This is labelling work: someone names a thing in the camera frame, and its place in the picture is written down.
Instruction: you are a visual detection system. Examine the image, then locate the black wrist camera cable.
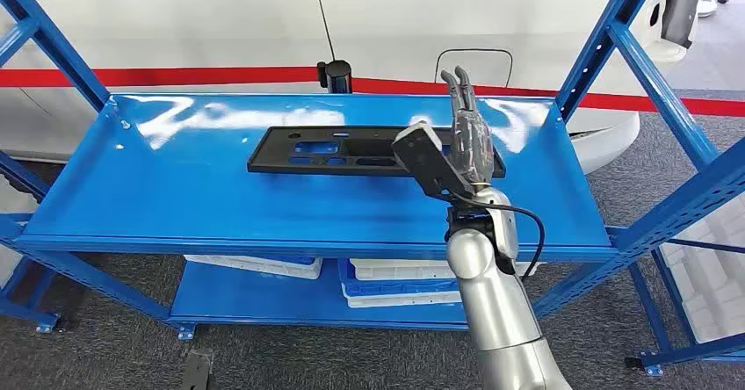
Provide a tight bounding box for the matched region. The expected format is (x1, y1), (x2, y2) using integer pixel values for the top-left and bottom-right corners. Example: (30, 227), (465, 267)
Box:
(451, 191), (546, 284)

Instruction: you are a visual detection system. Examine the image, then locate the white plastic crate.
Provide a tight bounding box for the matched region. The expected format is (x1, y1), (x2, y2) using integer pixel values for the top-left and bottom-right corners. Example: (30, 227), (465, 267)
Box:
(657, 198), (745, 345)
(183, 254), (323, 280)
(349, 257), (539, 281)
(342, 290), (464, 309)

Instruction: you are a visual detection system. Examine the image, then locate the black stanchion post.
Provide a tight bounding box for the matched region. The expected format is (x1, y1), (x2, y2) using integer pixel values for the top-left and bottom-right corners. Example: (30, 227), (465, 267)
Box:
(315, 59), (354, 95)

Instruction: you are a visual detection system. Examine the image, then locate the red barrier belt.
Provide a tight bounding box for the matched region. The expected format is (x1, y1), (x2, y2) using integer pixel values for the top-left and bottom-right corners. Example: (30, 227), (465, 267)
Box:
(0, 66), (320, 89)
(351, 77), (745, 118)

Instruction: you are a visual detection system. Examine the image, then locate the black plastic panel part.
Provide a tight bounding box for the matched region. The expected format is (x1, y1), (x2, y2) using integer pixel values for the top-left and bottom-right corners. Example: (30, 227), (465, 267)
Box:
(247, 125), (506, 179)

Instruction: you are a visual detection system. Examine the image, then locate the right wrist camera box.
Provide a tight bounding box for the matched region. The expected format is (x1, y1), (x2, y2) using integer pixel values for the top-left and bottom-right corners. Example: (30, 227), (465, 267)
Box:
(391, 121), (475, 204)

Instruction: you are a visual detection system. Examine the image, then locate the white car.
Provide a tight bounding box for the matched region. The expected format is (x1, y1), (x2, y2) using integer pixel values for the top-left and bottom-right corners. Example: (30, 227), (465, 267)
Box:
(0, 0), (708, 174)

